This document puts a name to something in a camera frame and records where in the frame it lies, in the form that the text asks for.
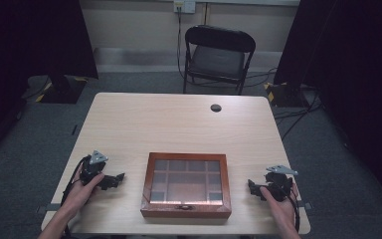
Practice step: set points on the black folding chair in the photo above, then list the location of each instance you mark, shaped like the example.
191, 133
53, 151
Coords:
217, 59

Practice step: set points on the white wall socket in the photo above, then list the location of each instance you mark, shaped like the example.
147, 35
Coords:
184, 6

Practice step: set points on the person's right hand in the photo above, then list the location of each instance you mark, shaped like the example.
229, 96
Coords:
281, 209

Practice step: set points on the dark curtain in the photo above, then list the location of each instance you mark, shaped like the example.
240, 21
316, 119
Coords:
30, 43
351, 66

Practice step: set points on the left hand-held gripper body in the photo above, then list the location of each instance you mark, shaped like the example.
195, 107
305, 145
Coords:
92, 167

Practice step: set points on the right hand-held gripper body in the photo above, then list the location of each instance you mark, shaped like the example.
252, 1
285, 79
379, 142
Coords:
280, 184

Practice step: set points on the person's left hand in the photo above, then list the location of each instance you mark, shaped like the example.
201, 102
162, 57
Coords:
79, 195

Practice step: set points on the grey table bracket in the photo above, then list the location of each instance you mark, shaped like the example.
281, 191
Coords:
306, 205
48, 208

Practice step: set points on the black stand base striped tape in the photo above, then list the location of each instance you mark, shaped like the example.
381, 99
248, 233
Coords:
63, 89
285, 94

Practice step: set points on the wooden box with glass lid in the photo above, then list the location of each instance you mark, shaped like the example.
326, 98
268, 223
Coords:
186, 186

